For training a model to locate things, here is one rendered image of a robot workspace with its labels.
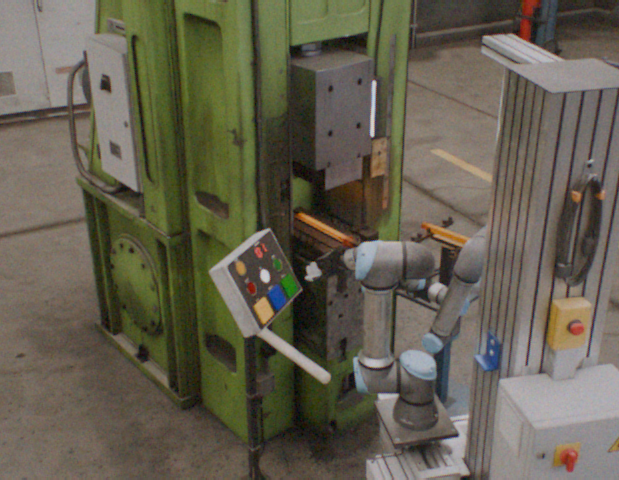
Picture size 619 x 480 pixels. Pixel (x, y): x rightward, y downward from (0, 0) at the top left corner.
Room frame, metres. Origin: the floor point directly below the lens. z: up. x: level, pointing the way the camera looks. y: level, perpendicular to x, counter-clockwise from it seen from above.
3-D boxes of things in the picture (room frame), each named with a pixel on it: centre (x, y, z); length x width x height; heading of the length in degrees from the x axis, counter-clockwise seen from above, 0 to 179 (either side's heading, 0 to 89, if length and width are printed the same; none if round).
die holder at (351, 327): (3.31, -0.02, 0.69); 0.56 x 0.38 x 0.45; 39
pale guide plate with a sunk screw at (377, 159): (3.41, -0.28, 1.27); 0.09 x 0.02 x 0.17; 129
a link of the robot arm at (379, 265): (2.19, -0.20, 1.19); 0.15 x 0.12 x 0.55; 90
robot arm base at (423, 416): (2.18, -0.33, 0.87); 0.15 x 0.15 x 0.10
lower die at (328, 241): (3.27, 0.02, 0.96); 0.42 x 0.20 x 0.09; 39
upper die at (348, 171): (3.27, 0.02, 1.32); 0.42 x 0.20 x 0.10; 39
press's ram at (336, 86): (3.30, -0.02, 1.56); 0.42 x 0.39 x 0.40; 39
